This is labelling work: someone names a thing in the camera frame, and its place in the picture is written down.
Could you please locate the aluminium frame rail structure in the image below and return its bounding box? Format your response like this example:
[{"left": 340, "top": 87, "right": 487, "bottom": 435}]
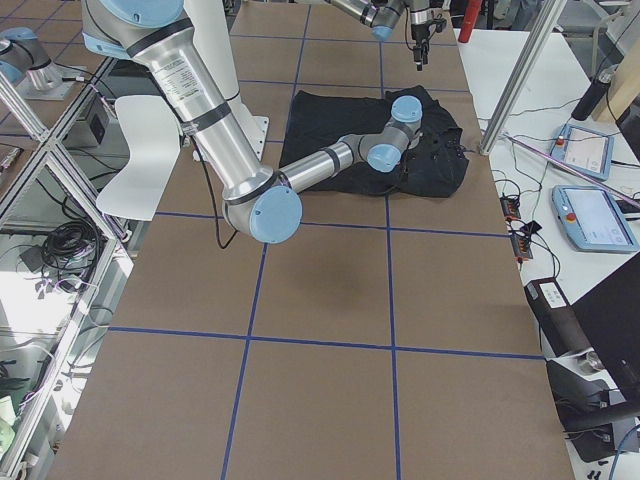
[{"left": 1, "top": 59, "right": 132, "bottom": 479}]

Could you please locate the bundle of black cables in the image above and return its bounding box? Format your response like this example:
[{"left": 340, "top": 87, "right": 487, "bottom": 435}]
[{"left": 39, "top": 219, "right": 109, "bottom": 289}]

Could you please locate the red cylinder bottle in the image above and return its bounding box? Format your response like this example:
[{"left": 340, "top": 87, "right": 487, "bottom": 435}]
[{"left": 458, "top": 0, "right": 483, "bottom": 43}]

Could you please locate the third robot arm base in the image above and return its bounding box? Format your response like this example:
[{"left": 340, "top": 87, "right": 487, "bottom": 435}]
[{"left": 1, "top": 27, "right": 74, "bottom": 101}]

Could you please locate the black water bottle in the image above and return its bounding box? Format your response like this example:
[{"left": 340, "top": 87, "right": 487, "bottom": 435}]
[{"left": 571, "top": 64, "right": 618, "bottom": 121}]

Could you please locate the near teach pendant tablet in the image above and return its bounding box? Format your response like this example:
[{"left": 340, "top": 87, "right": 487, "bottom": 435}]
[{"left": 551, "top": 185, "right": 639, "bottom": 253}]

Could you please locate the orange black power strip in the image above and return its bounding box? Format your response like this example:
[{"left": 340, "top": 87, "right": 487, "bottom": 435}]
[{"left": 499, "top": 195, "right": 533, "bottom": 264}]

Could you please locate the black box with label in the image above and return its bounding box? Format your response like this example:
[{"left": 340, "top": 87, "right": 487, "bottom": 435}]
[{"left": 524, "top": 277, "right": 592, "bottom": 359}]

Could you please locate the white plastic chair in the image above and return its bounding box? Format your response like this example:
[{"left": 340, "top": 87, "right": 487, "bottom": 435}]
[{"left": 96, "top": 95, "right": 180, "bottom": 221}]

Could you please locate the black printed t-shirt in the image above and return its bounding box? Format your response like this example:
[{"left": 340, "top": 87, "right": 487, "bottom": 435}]
[{"left": 279, "top": 86, "right": 468, "bottom": 198}]

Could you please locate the reacher grabber stick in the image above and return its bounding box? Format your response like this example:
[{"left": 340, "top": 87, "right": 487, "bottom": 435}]
[{"left": 503, "top": 134, "right": 640, "bottom": 209}]

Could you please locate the far teach pendant tablet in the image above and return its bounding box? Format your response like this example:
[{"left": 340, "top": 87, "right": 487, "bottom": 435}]
[{"left": 550, "top": 124, "right": 614, "bottom": 181}]

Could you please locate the aluminium frame post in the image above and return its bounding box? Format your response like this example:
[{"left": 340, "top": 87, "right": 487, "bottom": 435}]
[{"left": 479, "top": 0, "right": 566, "bottom": 155}]

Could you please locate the teach pendant tablet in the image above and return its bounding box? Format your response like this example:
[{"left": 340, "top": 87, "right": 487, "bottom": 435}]
[
  {"left": 551, "top": 185, "right": 639, "bottom": 253},
  {"left": 550, "top": 124, "right": 614, "bottom": 181}
]

